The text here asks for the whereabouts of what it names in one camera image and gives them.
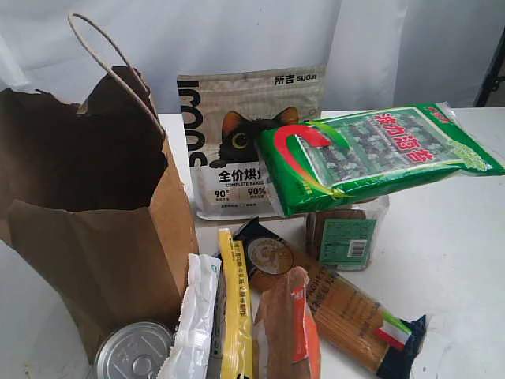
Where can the clear jar yellow lid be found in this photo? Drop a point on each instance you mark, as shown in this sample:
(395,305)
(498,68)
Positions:
(343,238)

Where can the white snack packet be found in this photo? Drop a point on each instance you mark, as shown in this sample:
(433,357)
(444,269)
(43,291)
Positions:
(188,357)

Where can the green seaweed package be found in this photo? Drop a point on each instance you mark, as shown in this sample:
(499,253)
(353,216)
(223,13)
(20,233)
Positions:
(318,165)

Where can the black metal stand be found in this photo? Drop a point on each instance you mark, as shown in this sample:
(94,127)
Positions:
(491,81)

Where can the orange brown snack packet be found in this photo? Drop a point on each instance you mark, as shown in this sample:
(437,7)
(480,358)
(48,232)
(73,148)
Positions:
(286,342)

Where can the brown paper bag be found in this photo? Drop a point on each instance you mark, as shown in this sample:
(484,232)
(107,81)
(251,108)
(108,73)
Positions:
(91,198)

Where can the silver tin can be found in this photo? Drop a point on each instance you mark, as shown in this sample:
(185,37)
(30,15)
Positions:
(135,351)

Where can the beige cat food pouch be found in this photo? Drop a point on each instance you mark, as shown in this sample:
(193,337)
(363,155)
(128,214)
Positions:
(223,114)

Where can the yellow snack packet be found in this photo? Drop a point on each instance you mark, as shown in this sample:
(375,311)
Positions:
(237,347)

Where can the spaghetti package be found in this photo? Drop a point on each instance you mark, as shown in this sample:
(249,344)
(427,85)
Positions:
(346,316)

